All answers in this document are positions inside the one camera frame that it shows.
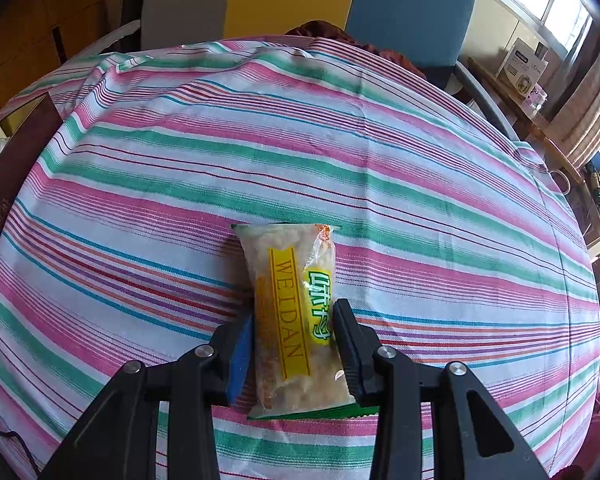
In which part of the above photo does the white appliance box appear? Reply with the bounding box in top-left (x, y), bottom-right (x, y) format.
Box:
top-left (496, 37), bottom-right (551, 98)

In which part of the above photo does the wooden side desk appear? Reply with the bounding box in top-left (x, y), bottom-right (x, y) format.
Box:
top-left (467, 56), bottom-right (586, 186)

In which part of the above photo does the grey yellow blue chair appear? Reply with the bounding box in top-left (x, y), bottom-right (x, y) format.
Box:
top-left (87, 0), bottom-right (526, 141)

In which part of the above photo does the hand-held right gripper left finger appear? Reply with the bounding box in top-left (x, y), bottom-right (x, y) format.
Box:
top-left (40, 314), bottom-right (255, 480)

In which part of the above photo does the gold tin box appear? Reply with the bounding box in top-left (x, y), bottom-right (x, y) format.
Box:
top-left (0, 92), bottom-right (63, 291)

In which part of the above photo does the dark red cloth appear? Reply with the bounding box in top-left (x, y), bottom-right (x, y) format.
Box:
top-left (285, 20), bottom-right (428, 81)

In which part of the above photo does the wooden wardrobe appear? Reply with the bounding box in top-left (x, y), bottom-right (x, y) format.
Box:
top-left (0, 0), bottom-right (111, 126)

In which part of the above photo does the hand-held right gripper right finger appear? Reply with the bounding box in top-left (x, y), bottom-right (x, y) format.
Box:
top-left (332, 299), bottom-right (551, 480)

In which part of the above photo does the white cable loop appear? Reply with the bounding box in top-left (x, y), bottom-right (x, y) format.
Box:
top-left (547, 167), bottom-right (573, 196)

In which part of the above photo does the yellow label snack packet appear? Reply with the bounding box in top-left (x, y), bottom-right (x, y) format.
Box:
top-left (231, 222), bottom-right (357, 420)

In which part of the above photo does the striped window curtain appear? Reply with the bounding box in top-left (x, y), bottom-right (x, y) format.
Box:
top-left (555, 35), bottom-right (600, 171)

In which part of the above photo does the blue round object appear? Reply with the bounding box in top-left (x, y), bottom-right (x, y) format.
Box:
top-left (584, 145), bottom-right (600, 181)

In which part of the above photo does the striped tablecloth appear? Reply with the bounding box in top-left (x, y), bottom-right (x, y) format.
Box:
top-left (0, 35), bottom-right (600, 480)

